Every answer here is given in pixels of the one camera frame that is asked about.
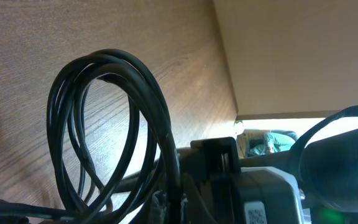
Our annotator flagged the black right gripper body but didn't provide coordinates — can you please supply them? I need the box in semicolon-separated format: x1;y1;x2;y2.
154;136;304;224

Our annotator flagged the person in green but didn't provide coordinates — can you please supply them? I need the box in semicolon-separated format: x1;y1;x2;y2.
248;132;295;156

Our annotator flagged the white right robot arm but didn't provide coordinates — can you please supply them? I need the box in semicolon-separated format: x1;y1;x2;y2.
180;129;358;223

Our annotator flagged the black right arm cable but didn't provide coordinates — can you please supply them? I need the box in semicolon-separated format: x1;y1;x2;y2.
289;105;358;175

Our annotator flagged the brown wooden side panel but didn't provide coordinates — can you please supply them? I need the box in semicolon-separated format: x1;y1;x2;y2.
214;0;358;119

